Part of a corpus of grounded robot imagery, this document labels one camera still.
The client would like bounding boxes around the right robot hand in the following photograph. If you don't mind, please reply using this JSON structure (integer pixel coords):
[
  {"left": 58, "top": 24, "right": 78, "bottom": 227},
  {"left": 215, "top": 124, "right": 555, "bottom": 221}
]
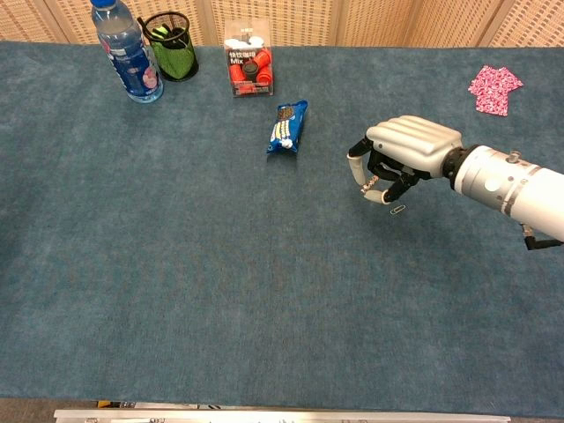
[{"left": 346, "top": 115, "right": 464, "bottom": 206}]

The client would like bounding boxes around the pink floral folded cloth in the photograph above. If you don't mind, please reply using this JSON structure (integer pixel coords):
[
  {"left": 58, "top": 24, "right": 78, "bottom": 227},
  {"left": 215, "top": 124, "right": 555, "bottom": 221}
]
[{"left": 467, "top": 64, "right": 524, "bottom": 118}]

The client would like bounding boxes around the blue cookie snack packet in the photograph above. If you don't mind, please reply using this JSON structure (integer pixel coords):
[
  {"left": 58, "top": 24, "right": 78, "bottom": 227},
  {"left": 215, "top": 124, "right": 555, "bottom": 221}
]
[{"left": 264, "top": 100, "right": 310, "bottom": 156}]

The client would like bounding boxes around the woven folding screen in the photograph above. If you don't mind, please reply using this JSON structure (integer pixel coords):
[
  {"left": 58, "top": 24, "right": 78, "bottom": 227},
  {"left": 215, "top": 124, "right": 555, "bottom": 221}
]
[{"left": 0, "top": 0, "right": 564, "bottom": 48}]

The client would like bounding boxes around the red coffee capsule box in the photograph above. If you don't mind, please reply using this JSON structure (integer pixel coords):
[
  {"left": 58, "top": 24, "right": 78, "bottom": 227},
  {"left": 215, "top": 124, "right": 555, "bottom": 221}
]
[{"left": 223, "top": 19, "right": 276, "bottom": 99}]

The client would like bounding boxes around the blue felt table mat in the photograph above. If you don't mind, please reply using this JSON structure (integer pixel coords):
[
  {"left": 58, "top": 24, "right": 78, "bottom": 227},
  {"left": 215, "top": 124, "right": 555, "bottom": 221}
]
[{"left": 0, "top": 41, "right": 564, "bottom": 419}]

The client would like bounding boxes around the black mesh pen holder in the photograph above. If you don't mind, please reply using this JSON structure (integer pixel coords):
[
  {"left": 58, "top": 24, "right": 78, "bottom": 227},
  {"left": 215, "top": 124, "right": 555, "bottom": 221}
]
[{"left": 137, "top": 11, "right": 200, "bottom": 83}]

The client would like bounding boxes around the green cloth in holder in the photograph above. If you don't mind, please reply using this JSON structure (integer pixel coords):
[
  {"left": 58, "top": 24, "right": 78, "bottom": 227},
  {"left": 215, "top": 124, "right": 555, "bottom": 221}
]
[{"left": 150, "top": 26, "right": 197, "bottom": 79}]

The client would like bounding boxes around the clear plastic drink bottle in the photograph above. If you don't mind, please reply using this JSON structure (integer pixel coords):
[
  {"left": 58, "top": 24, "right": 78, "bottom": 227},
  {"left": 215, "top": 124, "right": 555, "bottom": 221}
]
[{"left": 90, "top": 0, "right": 165, "bottom": 104}]

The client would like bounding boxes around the aluminium rail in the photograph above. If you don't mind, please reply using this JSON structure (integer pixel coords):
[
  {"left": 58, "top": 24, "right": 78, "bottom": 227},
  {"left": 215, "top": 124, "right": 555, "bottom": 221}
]
[{"left": 53, "top": 407, "right": 512, "bottom": 423}]

